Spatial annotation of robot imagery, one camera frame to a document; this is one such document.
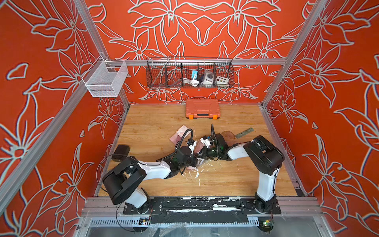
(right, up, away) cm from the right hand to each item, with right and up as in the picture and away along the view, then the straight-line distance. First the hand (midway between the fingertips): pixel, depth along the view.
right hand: (192, 157), depth 88 cm
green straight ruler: (+38, +14, +15) cm, 43 cm away
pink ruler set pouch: (+4, +5, +6) cm, 9 cm away
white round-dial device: (+10, +48, +2) cm, 49 cm away
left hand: (+4, +2, -2) cm, 5 cm away
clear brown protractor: (+25, +12, +13) cm, 31 cm away
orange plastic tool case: (+9, +32, +26) cm, 42 cm away
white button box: (+19, +49, +6) cm, 52 cm away
